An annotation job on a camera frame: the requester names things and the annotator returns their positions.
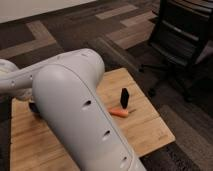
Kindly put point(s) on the orange carrot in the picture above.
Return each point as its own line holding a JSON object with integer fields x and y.
{"x": 120, "y": 112}

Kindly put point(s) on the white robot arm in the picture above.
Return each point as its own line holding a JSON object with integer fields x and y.
{"x": 64, "y": 88}

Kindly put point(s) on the black ceramic cup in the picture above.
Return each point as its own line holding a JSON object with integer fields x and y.
{"x": 124, "y": 98}

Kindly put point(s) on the black office chair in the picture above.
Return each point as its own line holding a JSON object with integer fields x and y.
{"x": 181, "y": 36}

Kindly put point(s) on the dark blue ceramic bowl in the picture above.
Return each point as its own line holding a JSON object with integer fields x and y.
{"x": 34, "y": 109}

